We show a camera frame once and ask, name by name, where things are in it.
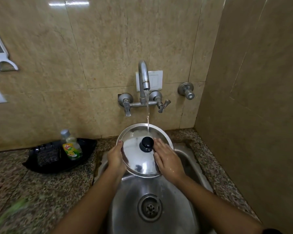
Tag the person's right hand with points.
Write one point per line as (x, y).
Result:
(169, 163)

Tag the person's left hand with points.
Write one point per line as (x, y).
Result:
(115, 160)

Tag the person's left thumb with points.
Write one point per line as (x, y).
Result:
(120, 145)

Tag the person's right fingers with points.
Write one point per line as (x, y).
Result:
(160, 148)

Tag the steel lid with black knob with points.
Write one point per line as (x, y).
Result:
(142, 153)

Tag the person's left forearm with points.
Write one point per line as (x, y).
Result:
(90, 204)

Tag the person's right forearm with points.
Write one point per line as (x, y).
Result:
(217, 207)

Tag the dish soap bottle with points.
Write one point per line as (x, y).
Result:
(71, 146)

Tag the steel sink basin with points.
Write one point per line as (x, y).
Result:
(153, 199)

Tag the black plastic tray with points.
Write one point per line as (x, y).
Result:
(51, 158)

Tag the black scrub pad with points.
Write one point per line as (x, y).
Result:
(47, 157)

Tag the white peeler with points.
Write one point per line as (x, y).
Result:
(0, 54)

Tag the chrome wall faucet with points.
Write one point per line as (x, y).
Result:
(144, 92)

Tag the chrome wall valve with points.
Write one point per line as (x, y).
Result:
(186, 90)

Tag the white wall switch plate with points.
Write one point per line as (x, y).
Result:
(156, 80)

